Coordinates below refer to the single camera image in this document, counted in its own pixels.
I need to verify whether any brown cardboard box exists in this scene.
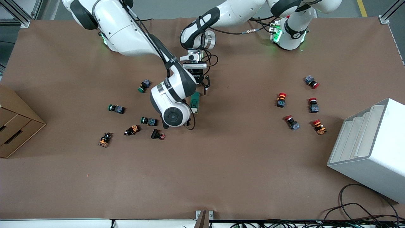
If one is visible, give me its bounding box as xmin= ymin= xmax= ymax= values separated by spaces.
xmin=0 ymin=84 xmax=46 ymax=159

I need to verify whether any white stepped storage rack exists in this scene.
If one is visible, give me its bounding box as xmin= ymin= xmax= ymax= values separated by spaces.
xmin=327 ymin=98 xmax=405 ymax=204

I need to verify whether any black switch with red lens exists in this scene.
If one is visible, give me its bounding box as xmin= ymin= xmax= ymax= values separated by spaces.
xmin=150 ymin=128 xmax=166 ymax=141

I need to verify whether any metal table edge bracket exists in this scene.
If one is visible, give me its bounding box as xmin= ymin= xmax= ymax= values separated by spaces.
xmin=195 ymin=210 xmax=214 ymax=228

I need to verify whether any black cable bundle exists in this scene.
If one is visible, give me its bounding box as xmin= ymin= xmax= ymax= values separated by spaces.
xmin=231 ymin=218 xmax=405 ymax=228

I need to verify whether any silver table edge rail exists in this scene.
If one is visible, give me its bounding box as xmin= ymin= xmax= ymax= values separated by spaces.
xmin=0 ymin=218 xmax=196 ymax=228

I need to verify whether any black looped cable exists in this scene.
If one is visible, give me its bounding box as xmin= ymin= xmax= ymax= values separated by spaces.
xmin=339 ymin=184 xmax=400 ymax=222

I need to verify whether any aluminium frame profile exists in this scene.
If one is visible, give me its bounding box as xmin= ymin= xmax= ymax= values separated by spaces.
xmin=379 ymin=0 xmax=405 ymax=24
xmin=0 ymin=0 xmax=43 ymax=28

